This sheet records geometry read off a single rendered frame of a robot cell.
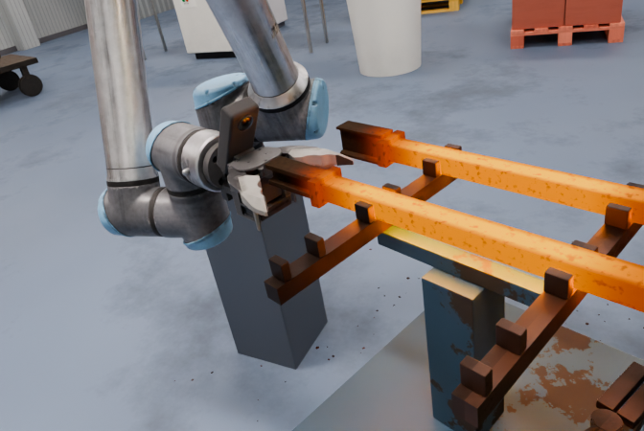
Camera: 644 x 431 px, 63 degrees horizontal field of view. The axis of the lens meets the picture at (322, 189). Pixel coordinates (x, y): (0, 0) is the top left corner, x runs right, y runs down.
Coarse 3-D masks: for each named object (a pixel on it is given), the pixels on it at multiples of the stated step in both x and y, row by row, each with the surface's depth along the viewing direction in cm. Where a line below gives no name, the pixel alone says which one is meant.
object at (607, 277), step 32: (288, 160) 68; (320, 192) 62; (352, 192) 59; (384, 192) 57; (416, 224) 53; (448, 224) 50; (480, 224) 49; (512, 256) 46; (544, 256) 44; (576, 256) 43; (608, 256) 42; (576, 288) 43; (608, 288) 41; (640, 288) 39
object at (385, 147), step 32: (352, 128) 72; (384, 128) 70; (384, 160) 68; (416, 160) 66; (448, 160) 62; (480, 160) 60; (544, 192) 55; (576, 192) 52; (608, 192) 51; (640, 192) 50
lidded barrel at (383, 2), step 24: (360, 0) 387; (384, 0) 380; (408, 0) 385; (360, 24) 398; (384, 24) 389; (408, 24) 394; (360, 48) 411; (384, 48) 399; (408, 48) 402; (360, 72) 429; (384, 72) 409; (408, 72) 412
